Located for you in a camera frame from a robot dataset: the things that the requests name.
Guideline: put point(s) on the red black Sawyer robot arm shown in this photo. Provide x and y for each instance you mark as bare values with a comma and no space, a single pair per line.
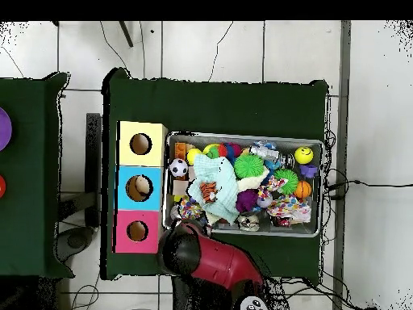
222,261

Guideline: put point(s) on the wooden box with three holes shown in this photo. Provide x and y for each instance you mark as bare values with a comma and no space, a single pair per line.
127,158

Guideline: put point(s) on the silver mesh bin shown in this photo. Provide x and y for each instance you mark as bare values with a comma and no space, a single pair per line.
290,228

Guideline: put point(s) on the mint green cloth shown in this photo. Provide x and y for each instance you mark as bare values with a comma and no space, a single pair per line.
216,174

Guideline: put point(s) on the small tiger plush toy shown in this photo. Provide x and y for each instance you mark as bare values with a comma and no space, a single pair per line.
208,192

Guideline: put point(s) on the yellow tennis ball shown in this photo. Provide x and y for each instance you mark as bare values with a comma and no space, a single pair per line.
193,155

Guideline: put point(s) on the black and white soccer ball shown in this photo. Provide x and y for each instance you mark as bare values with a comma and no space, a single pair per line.
178,168

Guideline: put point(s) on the large green spiky ball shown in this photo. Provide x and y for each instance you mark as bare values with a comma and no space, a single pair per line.
248,166

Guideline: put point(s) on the silver robot toy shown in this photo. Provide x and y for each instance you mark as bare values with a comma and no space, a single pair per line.
264,152

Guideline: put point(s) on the dark green tablecloth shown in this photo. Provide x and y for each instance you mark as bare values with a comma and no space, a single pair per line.
29,193
219,106

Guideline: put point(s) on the small green spiky ball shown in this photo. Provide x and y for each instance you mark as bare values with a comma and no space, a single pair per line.
287,180

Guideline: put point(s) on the large polka dot cloth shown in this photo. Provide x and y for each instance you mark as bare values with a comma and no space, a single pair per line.
290,208

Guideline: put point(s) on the orange basketball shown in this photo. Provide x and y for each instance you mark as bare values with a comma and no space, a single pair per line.
303,190

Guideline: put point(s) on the yellow smiley ball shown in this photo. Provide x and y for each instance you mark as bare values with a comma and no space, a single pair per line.
304,155

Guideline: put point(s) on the black stand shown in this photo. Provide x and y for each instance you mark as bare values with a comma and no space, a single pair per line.
93,145

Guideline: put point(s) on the black tripod leg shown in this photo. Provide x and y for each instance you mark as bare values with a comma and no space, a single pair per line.
126,35

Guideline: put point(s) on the red ball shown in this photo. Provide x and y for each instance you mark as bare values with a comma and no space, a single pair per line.
2,186

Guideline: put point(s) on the purple plate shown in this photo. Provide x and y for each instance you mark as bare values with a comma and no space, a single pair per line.
5,129

